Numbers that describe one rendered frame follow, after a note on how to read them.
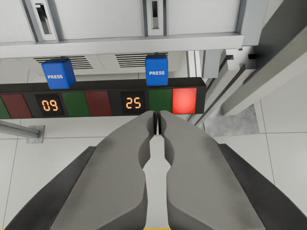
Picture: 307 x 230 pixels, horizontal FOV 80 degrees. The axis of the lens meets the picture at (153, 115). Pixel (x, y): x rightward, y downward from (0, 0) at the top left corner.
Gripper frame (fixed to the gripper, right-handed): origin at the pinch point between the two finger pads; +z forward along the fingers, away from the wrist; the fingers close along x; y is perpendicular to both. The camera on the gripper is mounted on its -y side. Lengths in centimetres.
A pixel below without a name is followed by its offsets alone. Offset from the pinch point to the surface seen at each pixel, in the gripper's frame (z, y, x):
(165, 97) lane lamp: 10.7, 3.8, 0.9
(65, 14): 9.8, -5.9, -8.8
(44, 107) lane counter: 10.7, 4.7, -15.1
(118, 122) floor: 66, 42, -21
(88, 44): 7.6, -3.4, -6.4
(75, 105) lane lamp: 10.7, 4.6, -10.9
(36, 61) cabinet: 68, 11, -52
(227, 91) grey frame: 21.6, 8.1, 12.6
